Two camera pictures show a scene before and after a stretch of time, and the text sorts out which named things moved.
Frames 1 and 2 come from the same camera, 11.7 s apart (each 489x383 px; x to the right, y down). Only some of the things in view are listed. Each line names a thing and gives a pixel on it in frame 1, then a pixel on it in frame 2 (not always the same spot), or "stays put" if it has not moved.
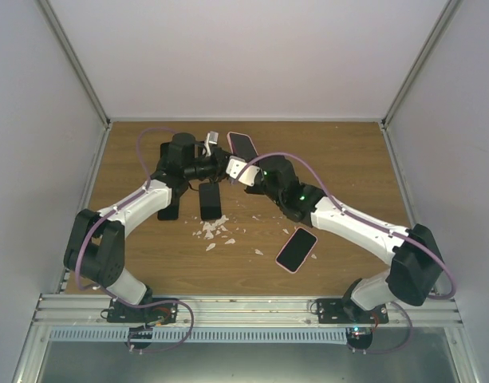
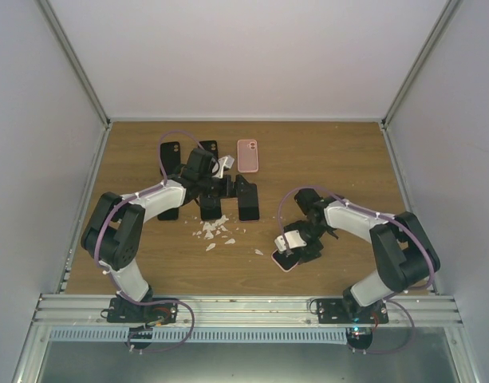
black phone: x=170 y=213 stays put
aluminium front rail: x=68 y=311 stays put
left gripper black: x=220 y=159 to x=228 y=191
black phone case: x=168 y=154 stays put
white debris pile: x=210 y=229 stays put
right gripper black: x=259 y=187 to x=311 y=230
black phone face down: x=210 y=200 stays put
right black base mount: x=338 y=311 stays put
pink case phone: x=242 y=146 to x=247 y=199
